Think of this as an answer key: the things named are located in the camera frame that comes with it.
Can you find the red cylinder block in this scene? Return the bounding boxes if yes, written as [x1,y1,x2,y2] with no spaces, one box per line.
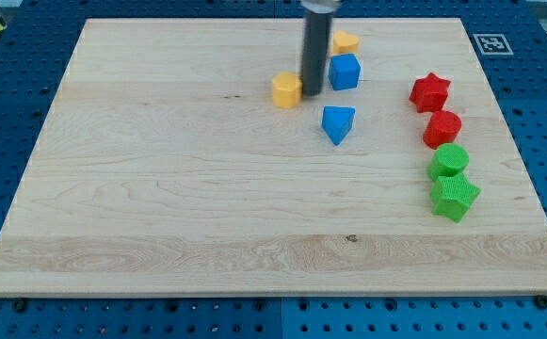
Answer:
[423,110,462,150]

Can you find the red star block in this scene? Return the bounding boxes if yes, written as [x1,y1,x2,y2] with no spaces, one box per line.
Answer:
[410,73,451,113]

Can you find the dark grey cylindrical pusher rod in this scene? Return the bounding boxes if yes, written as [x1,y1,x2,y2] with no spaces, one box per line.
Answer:
[300,0,340,96]

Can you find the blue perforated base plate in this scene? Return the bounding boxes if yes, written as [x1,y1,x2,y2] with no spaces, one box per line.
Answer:
[0,1,547,338]

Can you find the light wooden board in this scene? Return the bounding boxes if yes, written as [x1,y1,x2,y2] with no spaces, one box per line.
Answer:
[0,18,547,298]

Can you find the yellow heart block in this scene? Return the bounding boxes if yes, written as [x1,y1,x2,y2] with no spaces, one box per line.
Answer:
[332,30,361,56]

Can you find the blue triangle block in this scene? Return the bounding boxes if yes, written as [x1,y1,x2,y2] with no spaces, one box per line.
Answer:
[321,106,356,146]

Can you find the white fiducial marker tag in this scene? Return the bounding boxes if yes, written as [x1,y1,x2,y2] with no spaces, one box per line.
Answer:
[474,33,513,56]

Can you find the green cylinder block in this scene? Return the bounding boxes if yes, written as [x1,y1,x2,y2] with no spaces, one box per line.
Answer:
[427,143,470,182]

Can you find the yellow hexagon block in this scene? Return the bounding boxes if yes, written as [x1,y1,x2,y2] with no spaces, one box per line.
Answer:
[271,72,302,108]

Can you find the blue cube block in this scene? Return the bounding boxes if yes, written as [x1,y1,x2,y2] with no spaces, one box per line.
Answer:
[328,54,361,90]

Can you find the green star block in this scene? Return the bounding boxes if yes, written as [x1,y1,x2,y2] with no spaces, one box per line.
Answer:
[430,173,481,223]

